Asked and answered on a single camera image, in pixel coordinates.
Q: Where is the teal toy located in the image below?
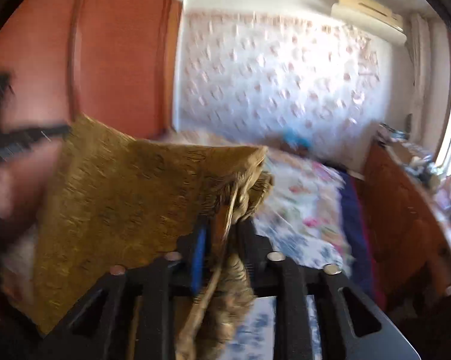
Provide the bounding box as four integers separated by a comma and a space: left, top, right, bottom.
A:
281, 127, 313, 151

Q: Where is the navy blue blanket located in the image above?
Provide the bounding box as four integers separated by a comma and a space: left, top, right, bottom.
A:
337, 165, 378, 302

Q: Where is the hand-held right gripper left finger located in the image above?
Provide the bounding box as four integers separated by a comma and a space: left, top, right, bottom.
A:
38, 226, 208, 360

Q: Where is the pile of small countertop clutter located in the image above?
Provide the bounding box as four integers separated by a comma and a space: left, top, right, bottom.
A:
375, 114, 451, 226

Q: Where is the white window curtain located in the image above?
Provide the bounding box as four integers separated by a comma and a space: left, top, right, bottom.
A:
407, 12, 438, 121

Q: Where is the circle patterned sheer wall curtain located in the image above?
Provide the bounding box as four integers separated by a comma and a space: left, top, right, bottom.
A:
177, 10, 400, 166

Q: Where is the blue white floral cloth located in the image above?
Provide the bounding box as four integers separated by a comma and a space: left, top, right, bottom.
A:
225, 221, 347, 360

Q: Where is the wooden cabinet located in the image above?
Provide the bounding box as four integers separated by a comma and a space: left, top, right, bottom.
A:
360, 139, 451, 325

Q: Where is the white air conditioner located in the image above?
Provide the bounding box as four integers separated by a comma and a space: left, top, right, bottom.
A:
330, 0, 408, 44

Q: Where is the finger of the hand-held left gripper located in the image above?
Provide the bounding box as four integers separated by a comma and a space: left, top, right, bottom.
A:
0, 124, 73, 163

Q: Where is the gold patterned cloth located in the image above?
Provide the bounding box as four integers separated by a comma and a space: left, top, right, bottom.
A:
28, 114, 275, 360

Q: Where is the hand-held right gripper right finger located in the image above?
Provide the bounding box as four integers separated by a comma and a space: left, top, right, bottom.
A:
236, 220, 423, 360

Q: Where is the pink floral bedsheet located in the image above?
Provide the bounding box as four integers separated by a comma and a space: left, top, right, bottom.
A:
173, 130, 355, 271

